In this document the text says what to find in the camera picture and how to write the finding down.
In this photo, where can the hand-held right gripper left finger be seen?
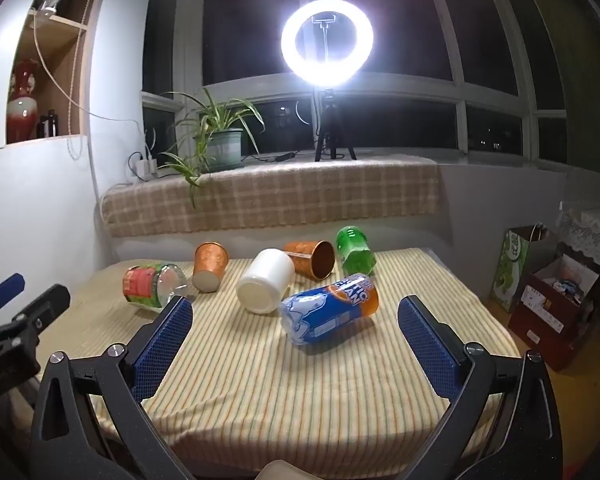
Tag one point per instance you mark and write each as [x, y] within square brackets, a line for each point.
[162, 347]

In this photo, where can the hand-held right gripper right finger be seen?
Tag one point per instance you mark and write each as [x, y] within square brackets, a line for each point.
[425, 347]

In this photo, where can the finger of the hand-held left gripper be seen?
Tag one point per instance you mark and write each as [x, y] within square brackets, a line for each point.
[42, 310]
[2, 292]

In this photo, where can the blue and orange printed cup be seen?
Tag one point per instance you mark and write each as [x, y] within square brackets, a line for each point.
[325, 310]

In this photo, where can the clear cup with red label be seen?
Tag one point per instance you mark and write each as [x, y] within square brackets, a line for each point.
[142, 285]

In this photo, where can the white cup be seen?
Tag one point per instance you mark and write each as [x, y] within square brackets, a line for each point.
[267, 275]

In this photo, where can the striped tablecloth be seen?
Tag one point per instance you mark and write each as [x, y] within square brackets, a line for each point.
[260, 375]

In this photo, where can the green paper bag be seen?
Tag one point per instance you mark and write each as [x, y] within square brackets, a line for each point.
[510, 270]

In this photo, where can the green plastic bottle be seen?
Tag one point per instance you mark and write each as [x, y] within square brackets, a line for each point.
[355, 255]

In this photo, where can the red cardboard box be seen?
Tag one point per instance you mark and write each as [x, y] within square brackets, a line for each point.
[545, 320]

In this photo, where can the white power strip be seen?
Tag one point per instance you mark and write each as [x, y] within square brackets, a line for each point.
[142, 172]

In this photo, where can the black bottle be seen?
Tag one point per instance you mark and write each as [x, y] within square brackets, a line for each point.
[49, 125]

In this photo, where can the red ceramic vase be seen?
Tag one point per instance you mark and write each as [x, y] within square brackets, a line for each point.
[22, 110]

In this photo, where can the checked blanket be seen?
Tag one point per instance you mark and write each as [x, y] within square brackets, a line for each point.
[305, 195]

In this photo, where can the white lace cloth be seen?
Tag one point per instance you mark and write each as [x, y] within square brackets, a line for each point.
[595, 240]

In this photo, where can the potted spider plant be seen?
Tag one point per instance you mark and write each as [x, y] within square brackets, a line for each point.
[225, 150]

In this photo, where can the black tripod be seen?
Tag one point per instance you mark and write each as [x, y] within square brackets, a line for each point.
[336, 130]

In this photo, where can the white framed window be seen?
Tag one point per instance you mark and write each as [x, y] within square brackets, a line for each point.
[460, 90]

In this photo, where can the white clip lamp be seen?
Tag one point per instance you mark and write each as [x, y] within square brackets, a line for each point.
[50, 5]

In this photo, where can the wooden wall shelf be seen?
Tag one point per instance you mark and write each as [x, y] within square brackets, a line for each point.
[75, 60]

